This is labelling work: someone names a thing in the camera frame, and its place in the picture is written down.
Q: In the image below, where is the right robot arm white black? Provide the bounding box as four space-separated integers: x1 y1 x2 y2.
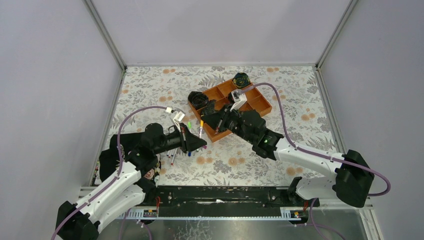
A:
201 105 375 208

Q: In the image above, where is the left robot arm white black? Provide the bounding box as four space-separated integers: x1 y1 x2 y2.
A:
51 123 207 240

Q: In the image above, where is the unrolled dark patterned tie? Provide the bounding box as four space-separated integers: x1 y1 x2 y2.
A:
200 99 217 116

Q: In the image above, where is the orange compartment tray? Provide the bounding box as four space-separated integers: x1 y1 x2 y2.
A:
187 78 273 143

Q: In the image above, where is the rolled dark tie left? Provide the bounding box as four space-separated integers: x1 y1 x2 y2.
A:
187 91 209 110

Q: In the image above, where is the rolled dark tie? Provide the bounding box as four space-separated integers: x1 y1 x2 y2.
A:
232 72 251 89
187 91 209 110

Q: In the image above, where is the rolled dark tie top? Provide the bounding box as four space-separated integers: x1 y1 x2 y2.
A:
232 72 251 89

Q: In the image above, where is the floral table cloth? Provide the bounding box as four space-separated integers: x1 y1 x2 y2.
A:
103 66 337 187

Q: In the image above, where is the black floral cloth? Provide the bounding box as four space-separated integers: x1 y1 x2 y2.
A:
98 132 161 194

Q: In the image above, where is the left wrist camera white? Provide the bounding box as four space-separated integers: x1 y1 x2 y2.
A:
165 106 186 132

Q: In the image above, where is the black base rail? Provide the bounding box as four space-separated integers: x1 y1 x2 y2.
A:
140 185 320 220

